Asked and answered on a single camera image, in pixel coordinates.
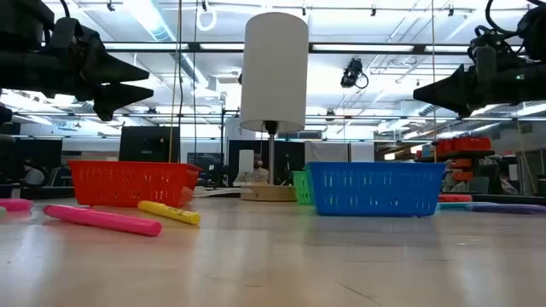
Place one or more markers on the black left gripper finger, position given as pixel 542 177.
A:
pixel 117 70
pixel 121 99

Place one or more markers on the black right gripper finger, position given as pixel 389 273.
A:
pixel 462 108
pixel 452 87

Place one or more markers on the purple Sharpie marker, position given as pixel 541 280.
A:
pixel 507 208

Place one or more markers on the pink highlighter marker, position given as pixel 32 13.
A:
pixel 102 219
pixel 15 204

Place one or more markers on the yellow highlighter marker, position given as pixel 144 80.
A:
pixel 170 212

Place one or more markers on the green highlighter marker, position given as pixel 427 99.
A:
pixel 2 212

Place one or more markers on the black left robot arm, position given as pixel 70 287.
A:
pixel 3 114

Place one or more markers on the large red storage bin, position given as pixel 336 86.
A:
pixel 471 144

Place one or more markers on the black storage shelf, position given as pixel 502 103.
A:
pixel 452 153

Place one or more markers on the red plastic basket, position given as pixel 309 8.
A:
pixel 128 183

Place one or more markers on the dark monitor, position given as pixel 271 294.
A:
pixel 38 153

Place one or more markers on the small dark screen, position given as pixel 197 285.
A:
pixel 205 161

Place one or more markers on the blue plastic basket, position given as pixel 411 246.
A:
pixel 375 189

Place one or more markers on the white lamp with wooden base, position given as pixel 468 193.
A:
pixel 273 72

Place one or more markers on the person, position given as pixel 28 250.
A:
pixel 258 175

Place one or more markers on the dark partition panel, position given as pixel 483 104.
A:
pixel 294 155

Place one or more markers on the green plastic basket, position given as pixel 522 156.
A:
pixel 301 187

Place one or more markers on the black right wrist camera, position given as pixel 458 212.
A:
pixel 535 34

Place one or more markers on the black ceiling camera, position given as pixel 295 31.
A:
pixel 352 73

